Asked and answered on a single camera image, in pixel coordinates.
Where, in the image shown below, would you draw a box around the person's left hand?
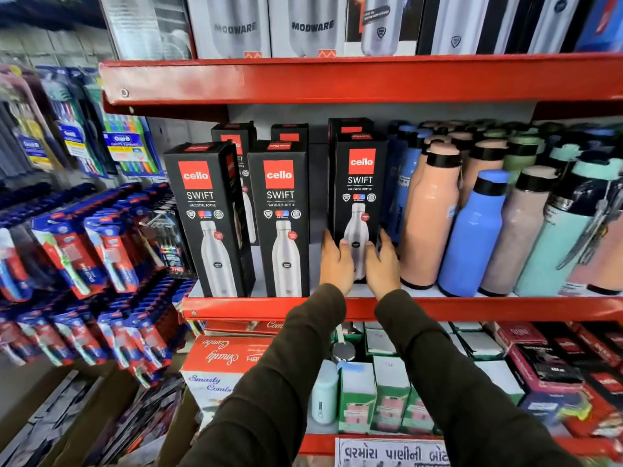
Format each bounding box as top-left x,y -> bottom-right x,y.
320,229 -> 355,296

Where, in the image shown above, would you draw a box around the person's right hand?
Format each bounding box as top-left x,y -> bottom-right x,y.
365,229 -> 402,301

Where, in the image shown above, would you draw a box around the black steel bottle box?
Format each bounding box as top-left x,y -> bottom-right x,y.
333,133 -> 389,283

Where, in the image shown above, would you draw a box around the person's right forearm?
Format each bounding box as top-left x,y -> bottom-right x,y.
375,289 -> 585,467

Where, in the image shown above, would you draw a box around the person's left forearm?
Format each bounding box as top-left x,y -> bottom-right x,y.
179,284 -> 347,467

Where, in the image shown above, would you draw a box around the row of black bottle cartons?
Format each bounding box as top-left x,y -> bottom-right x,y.
164,117 -> 375,298

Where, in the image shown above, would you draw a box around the steel lid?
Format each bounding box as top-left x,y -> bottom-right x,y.
332,325 -> 357,363

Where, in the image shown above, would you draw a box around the red metal shelf board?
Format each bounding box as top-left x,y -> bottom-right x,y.
298,433 -> 623,460
181,286 -> 623,323
99,52 -> 623,118

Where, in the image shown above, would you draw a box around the row of pastel water bottles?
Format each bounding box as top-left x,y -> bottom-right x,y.
384,119 -> 623,298

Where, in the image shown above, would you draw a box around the flat red box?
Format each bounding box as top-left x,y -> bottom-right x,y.
203,319 -> 284,336

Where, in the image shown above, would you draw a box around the group of green white boxes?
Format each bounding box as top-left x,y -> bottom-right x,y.
337,322 -> 526,436

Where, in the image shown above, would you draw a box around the small mint white bottle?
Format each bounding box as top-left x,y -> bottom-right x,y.
311,360 -> 340,426

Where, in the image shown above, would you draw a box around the red and white combo box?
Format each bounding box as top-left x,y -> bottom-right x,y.
180,334 -> 274,429

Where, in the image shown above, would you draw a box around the maroon box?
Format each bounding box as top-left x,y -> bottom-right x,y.
493,321 -> 549,347

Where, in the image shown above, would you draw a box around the clear pack of dark toothbrushes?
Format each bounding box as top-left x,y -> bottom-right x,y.
140,208 -> 196,281

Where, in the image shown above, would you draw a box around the white paper sign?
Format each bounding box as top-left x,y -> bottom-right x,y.
334,437 -> 452,467

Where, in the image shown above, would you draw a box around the pink box with black print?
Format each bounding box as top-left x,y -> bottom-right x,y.
505,341 -> 586,395

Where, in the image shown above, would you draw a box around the black and white bottle box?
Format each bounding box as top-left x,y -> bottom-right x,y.
344,0 -> 427,58

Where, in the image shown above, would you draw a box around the brown cardboard carton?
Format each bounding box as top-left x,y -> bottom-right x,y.
0,359 -> 143,467
95,379 -> 201,467

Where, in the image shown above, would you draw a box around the dark blue box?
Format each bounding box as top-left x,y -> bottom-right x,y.
520,384 -> 592,426

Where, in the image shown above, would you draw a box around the stack of black red boxes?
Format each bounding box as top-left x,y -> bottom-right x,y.
547,321 -> 623,385

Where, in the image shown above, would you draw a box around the black box with silver bottle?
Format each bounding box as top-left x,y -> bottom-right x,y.
417,0 -> 512,57
504,0 -> 583,56

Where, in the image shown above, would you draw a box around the pile of dark packets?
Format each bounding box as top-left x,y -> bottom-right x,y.
0,369 -> 105,467
83,377 -> 186,467

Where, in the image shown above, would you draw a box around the rack of red-blue toothbrush packs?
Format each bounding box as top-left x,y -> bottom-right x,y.
0,182 -> 198,389

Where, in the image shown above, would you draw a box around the red glossy packet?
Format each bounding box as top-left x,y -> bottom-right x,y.
562,383 -> 623,439

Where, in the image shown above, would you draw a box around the hanging colourful toothbrush packs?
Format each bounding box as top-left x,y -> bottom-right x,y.
0,64 -> 165,181

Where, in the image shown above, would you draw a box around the grey glassware box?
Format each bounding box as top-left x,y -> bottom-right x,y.
97,0 -> 196,62

